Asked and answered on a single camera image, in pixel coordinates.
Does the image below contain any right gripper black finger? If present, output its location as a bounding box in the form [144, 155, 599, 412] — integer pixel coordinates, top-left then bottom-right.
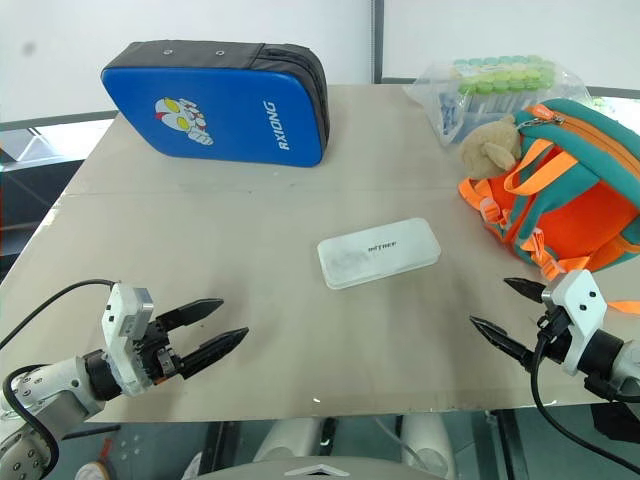
[469, 316, 537, 374]
[503, 277, 548, 304]

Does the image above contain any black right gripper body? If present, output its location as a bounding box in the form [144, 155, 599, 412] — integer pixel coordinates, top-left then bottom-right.
[531, 306, 575, 367]

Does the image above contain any green capped test tubes bundle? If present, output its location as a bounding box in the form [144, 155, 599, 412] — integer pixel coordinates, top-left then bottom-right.
[452, 52, 557, 126]

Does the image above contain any black table leg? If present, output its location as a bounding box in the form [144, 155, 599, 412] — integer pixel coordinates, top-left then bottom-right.
[198, 422, 242, 475]
[492, 408, 532, 480]

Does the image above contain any dark vertical frame post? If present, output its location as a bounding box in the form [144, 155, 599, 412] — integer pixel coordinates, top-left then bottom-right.
[372, 0, 386, 85]

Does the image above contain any white robot leg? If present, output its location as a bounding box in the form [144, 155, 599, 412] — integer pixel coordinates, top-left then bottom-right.
[401, 413, 457, 477]
[253, 417, 322, 464]

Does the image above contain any orange and teal backpack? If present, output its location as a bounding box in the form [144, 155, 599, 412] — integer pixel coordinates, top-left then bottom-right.
[458, 98, 640, 316]

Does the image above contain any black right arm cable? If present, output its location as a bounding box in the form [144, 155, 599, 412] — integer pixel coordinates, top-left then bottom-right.
[529, 319, 640, 476]

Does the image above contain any blue and black padded bag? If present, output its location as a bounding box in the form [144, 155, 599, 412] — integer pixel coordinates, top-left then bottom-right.
[100, 40, 330, 170]

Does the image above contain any white plastic case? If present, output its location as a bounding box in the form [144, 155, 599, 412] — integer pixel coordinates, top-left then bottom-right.
[316, 216, 442, 290]

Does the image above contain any grey robot torso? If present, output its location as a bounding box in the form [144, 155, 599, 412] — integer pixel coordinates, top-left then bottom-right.
[197, 453, 451, 480]

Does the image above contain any beige plush bear toy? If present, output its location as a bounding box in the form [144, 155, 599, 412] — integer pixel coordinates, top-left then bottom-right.
[458, 114, 524, 181]

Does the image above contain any clear plastic bag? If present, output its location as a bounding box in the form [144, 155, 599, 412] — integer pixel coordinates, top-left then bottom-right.
[403, 52, 591, 147]

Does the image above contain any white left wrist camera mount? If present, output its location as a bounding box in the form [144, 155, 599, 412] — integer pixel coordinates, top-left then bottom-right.
[101, 282, 156, 399]

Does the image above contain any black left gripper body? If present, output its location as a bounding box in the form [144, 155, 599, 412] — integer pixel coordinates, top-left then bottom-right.
[131, 320, 185, 387]

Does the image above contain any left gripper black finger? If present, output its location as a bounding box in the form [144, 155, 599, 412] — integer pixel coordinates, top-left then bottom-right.
[178, 326, 250, 380]
[154, 298, 225, 330]

